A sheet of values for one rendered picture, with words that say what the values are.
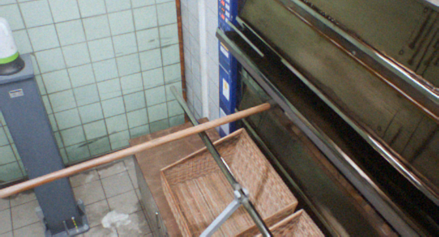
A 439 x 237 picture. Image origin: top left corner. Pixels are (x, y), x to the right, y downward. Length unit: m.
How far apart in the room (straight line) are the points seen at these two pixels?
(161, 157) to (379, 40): 1.60
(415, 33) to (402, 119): 0.25
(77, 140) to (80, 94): 0.39
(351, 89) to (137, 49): 1.80
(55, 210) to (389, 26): 2.23
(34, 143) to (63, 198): 0.47
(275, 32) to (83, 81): 1.57
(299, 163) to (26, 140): 1.42
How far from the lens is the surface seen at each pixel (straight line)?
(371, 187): 1.29
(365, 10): 1.35
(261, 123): 2.12
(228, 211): 1.60
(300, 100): 1.59
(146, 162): 2.54
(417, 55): 1.22
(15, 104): 2.39
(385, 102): 1.38
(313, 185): 1.86
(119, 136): 3.31
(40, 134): 2.51
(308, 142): 1.78
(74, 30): 2.81
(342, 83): 1.49
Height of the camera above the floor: 2.35
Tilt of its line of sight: 39 degrees down
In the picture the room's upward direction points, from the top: 1 degrees counter-clockwise
